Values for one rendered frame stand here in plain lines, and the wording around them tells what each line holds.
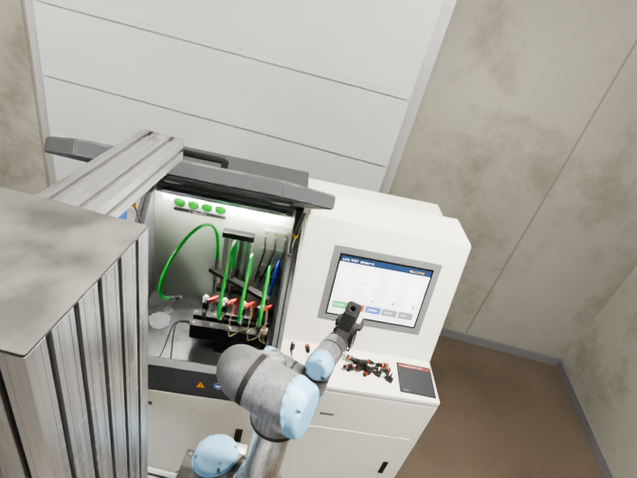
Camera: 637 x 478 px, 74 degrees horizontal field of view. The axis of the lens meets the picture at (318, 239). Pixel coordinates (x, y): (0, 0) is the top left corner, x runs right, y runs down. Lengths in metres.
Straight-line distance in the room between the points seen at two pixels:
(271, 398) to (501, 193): 2.54
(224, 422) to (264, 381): 1.19
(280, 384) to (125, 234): 0.44
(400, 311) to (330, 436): 0.66
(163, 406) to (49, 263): 1.52
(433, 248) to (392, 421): 0.78
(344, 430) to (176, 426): 0.75
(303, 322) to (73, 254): 1.41
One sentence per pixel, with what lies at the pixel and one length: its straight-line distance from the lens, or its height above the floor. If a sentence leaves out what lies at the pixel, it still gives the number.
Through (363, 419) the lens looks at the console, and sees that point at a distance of 2.02.
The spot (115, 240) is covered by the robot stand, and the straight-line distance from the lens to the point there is 0.63.
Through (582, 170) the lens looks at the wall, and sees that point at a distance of 3.26.
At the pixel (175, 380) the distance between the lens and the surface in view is 1.90.
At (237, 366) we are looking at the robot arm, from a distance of 0.92.
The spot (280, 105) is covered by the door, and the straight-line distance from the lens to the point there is 2.88.
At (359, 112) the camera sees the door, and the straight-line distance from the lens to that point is 2.82.
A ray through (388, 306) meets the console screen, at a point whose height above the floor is 1.22.
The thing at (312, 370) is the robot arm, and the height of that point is 1.46.
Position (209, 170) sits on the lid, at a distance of 0.98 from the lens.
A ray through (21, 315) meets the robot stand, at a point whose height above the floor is 2.03.
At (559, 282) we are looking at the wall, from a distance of 3.69.
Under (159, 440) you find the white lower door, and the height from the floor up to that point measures 0.42.
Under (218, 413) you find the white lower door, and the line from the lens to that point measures 2.03.
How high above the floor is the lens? 2.39
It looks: 33 degrees down
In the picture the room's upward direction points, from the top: 15 degrees clockwise
